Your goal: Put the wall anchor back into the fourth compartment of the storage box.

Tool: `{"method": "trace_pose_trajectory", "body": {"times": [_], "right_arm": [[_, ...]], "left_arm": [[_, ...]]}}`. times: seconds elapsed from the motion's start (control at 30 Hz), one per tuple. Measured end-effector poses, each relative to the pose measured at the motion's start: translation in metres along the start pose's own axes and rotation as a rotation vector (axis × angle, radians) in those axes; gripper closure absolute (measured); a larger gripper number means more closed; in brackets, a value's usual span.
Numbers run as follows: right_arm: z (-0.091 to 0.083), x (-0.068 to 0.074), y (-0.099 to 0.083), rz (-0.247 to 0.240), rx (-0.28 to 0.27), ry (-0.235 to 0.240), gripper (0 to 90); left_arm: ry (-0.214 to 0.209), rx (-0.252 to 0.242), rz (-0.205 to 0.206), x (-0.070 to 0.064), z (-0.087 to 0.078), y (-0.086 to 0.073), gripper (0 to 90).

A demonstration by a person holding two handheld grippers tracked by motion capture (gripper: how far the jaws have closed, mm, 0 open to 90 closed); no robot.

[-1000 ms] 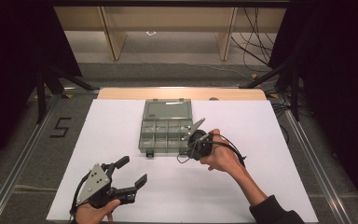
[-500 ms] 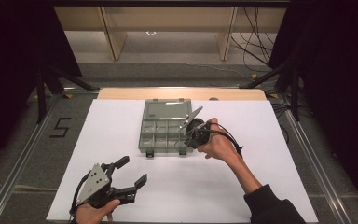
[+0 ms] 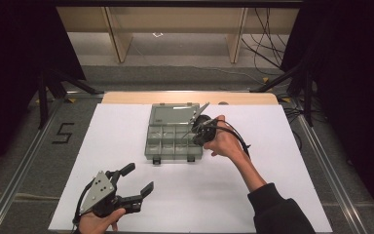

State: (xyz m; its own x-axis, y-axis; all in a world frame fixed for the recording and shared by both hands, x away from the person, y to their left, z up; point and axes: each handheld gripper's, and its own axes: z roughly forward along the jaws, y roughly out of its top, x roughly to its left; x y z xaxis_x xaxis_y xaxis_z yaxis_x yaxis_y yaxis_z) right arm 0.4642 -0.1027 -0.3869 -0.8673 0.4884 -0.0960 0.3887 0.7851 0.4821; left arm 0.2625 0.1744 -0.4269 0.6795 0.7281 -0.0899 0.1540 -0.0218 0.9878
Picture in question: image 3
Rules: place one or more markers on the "aluminium floor rail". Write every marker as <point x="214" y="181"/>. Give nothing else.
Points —
<point x="19" y="175"/>
<point x="331" y="175"/>

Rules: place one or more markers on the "beige wooden shelf unit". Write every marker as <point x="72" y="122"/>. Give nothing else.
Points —
<point x="175" y="19"/>

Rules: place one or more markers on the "black curtain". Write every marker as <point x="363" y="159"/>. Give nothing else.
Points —
<point x="354" y="81"/>
<point x="9" y="58"/>

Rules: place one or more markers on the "black metal stand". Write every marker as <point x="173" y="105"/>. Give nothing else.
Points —
<point x="306" y="97"/>
<point x="44" y="97"/>

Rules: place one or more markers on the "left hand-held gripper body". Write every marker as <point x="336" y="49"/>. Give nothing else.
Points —
<point x="98" y="195"/>

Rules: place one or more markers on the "person's left hand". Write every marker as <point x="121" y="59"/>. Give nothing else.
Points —
<point x="95" y="224"/>

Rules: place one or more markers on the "clear plastic compartment box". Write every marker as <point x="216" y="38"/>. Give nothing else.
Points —
<point x="168" y="139"/>

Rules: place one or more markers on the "black overhead frame bar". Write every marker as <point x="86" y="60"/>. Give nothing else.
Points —
<point x="175" y="3"/>

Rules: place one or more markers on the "white table sheet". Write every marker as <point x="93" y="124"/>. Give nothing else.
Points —
<point x="117" y="139"/>

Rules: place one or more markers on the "light wooden table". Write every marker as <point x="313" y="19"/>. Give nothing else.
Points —
<point x="175" y="98"/>

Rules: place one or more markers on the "person's right hand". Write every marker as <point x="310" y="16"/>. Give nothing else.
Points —
<point x="227" y="143"/>

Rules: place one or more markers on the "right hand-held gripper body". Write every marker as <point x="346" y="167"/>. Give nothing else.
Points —
<point x="204" y="131"/>

